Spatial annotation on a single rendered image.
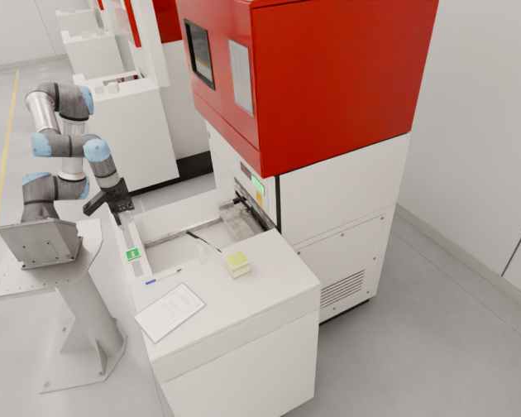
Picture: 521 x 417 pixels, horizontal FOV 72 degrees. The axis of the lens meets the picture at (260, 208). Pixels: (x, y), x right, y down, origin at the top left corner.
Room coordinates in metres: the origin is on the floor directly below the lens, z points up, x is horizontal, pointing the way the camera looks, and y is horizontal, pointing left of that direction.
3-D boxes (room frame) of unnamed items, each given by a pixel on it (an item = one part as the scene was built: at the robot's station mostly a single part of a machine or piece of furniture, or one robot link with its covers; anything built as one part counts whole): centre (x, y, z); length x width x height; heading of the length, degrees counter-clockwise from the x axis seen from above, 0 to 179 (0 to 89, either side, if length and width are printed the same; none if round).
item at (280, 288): (0.87, 0.16, 0.89); 0.62 x 0.35 x 0.14; 114
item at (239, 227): (1.29, 0.11, 0.87); 0.36 x 0.08 x 0.03; 24
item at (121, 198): (1.07, 0.51, 1.25); 0.09 x 0.08 x 0.12; 114
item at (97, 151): (1.07, 0.52, 1.41); 0.09 x 0.08 x 0.11; 30
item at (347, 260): (1.67, -0.21, 0.41); 0.82 x 0.71 x 0.82; 24
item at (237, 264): (0.92, 0.10, 1.00); 0.07 x 0.07 x 0.07; 26
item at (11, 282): (1.26, 1.00, 0.75); 0.45 x 0.44 x 0.13; 97
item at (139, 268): (1.17, 0.58, 0.89); 0.55 x 0.09 x 0.14; 24
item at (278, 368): (1.14, 0.29, 0.41); 0.97 x 0.64 x 0.82; 24
